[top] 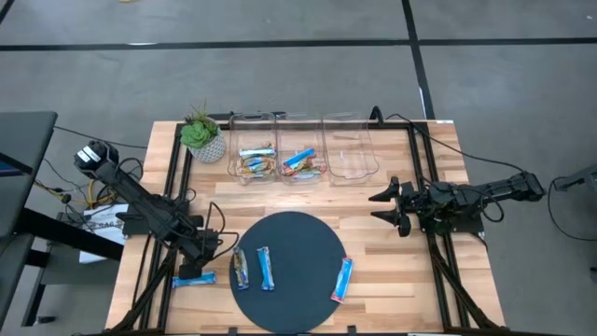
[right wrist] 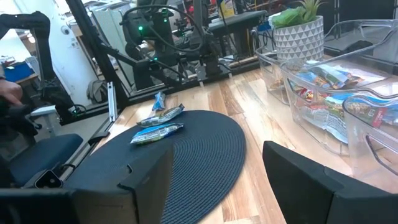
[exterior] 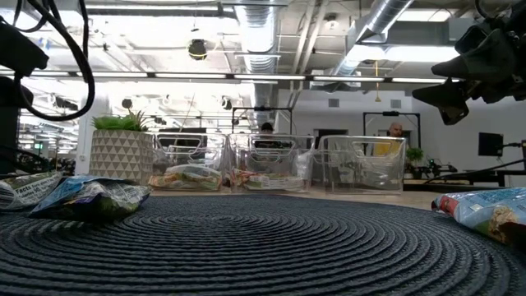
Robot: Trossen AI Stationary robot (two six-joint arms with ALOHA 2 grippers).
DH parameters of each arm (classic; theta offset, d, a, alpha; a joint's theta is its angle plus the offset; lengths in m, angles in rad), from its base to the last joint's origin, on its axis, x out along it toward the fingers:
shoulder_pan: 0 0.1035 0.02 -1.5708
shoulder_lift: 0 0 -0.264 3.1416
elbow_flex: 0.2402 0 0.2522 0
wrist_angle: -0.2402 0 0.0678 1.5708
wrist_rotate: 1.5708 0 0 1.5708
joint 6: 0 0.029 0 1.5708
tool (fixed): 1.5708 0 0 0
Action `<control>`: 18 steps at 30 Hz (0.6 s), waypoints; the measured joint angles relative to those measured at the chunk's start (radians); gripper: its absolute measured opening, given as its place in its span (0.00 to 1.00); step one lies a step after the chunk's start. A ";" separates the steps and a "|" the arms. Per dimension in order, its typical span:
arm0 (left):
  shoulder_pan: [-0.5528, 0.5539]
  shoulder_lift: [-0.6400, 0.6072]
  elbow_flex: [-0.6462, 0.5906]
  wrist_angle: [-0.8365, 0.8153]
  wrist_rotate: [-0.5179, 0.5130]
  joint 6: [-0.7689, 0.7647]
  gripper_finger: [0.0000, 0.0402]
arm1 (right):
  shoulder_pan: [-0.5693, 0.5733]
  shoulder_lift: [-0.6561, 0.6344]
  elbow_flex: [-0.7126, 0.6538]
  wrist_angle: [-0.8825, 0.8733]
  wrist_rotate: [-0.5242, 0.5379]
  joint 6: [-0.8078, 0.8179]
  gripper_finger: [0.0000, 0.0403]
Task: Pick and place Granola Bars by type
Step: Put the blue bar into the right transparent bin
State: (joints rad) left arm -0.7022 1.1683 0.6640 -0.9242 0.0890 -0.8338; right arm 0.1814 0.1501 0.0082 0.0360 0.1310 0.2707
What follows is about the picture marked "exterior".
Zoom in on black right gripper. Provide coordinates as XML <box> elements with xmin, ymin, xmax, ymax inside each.
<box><xmin>411</xmin><ymin>7</ymin><xmax>518</xmax><ymax>127</ymax></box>

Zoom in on blue granola bar red ends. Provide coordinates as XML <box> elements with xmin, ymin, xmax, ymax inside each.
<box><xmin>431</xmin><ymin>187</ymin><xmax>526</xmax><ymax>247</ymax></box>

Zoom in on red and green granola bar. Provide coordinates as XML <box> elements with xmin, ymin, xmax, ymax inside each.
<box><xmin>231</xmin><ymin>169</ymin><xmax>307</xmax><ymax>192</ymax></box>

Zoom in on white and green granola bar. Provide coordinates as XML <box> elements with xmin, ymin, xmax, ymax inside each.
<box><xmin>164</xmin><ymin>164</ymin><xmax>223</xmax><ymax>180</ymax></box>

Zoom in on orange and green granola bar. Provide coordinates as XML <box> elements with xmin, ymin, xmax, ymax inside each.
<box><xmin>147</xmin><ymin>172</ymin><xmax>224</xmax><ymax>192</ymax></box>

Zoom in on blue and green granola bar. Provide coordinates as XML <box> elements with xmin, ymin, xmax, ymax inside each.
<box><xmin>0</xmin><ymin>171</ymin><xmax>63</xmax><ymax>213</ymax></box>

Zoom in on black monitor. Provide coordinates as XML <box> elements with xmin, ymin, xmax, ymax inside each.
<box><xmin>478</xmin><ymin>132</ymin><xmax>505</xmax><ymax>158</ymax></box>

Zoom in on green background plant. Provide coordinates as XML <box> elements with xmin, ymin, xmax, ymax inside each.
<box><xmin>405</xmin><ymin>146</ymin><xmax>426</xmax><ymax>168</ymax></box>

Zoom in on clear plastic bin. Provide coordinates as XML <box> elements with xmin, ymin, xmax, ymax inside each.
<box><xmin>141</xmin><ymin>132</ymin><xmax>229</xmax><ymax>192</ymax></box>
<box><xmin>227</xmin><ymin>133</ymin><xmax>316</xmax><ymax>194</ymax></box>
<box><xmin>316</xmin><ymin>135</ymin><xmax>408</xmax><ymax>196</ymax></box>

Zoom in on round dark woven placemat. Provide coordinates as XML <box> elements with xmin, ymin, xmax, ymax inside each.
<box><xmin>0</xmin><ymin>193</ymin><xmax>526</xmax><ymax>296</ymax></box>

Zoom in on round black ceiling lamp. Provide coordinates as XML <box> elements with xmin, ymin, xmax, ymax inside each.
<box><xmin>187</xmin><ymin>39</ymin><xmax>209</xmax><ymax>62</ymax></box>

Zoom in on long light strip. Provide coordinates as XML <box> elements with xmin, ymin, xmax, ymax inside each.
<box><xmin>0</xmin><ymin>70</ymin><xmax>464</xmax><ymax>86</ymax></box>

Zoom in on succulent in patterned pot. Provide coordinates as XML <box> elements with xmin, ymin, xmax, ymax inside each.
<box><xmin>89</xmin><ymin>109</ymin><xmax>155</xmax><ymax>188</ymax></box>

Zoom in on black background frame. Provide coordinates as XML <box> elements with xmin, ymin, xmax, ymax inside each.
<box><xmin>231</xmin><ymin>105</ymin><xmax>294</xmax><ymax>136</ymax></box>
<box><xmin>362</xmin><ymin>110</ymin><xmax>422</xmax><ymax>139</ymax></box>

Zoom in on yellow hanging cord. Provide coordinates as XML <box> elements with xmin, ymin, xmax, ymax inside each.
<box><xmin>373</xmin><ymin>61</ymin><xmax>382</xmax><ymax>104</ymax></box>

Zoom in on silver ventilation duct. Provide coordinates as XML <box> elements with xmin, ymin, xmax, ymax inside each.
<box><xmin>233</xmin><ymin>0</ymin><xmax>284</xmax><ymax>124</ymax></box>
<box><xmin>328</xmin><ymin>0</ymin><xmax>416</xmax><ymax>90</ymax></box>

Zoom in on black aluminium rig frame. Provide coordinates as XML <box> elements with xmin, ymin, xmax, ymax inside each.
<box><xmin>402</xmin><ymin>180</ymin><xmax>510</xmax><ymax>194</ymax></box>

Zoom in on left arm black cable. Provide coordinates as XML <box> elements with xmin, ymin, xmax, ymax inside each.
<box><xmin>12</xmin><ymin>0</ymin><xmax>96</xmax><ymax>123</ymax></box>

